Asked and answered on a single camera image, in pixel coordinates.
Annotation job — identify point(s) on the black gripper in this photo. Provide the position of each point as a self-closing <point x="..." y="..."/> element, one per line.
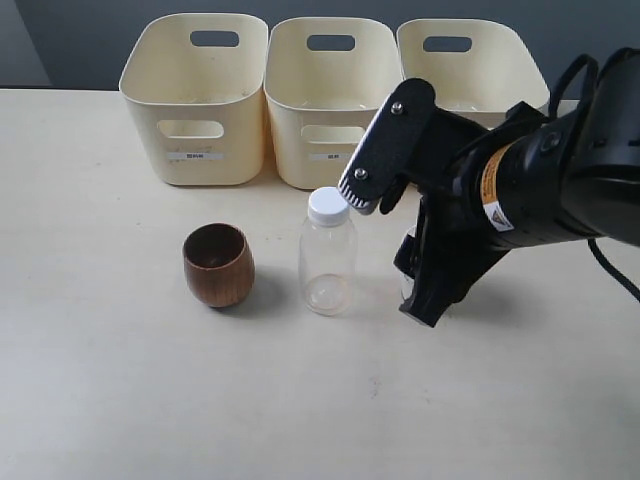
<point x="484" y="191"/>

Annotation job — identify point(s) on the clear plastic bottle white cap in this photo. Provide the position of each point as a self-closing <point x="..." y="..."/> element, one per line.
<point x="327" y="253"/>

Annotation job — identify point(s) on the brown wooden cup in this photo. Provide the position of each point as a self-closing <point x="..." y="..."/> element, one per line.
<point x="219" y="266"/>

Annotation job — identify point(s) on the white paper cup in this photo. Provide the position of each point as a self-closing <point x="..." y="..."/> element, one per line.
<point x="406" y="282"/>

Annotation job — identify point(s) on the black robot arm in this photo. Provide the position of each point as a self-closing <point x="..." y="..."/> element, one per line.
<point x="604" y="177"/>

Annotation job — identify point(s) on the right cream plastic bin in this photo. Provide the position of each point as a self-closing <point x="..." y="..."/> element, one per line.
<point x="478" y="68"/>

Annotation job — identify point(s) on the cream plastic bin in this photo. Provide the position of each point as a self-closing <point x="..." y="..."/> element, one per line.
<point x="193" y="85"/>
<point x="325" y="79"/>
<point x="478" y="68"/>

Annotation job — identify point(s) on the middle cream plastic bin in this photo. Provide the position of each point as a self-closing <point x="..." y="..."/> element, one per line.
<point x="325" y="79"/>

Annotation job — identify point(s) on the left cream plastic bin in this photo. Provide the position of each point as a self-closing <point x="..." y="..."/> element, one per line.
<point x="193" y="85"/>

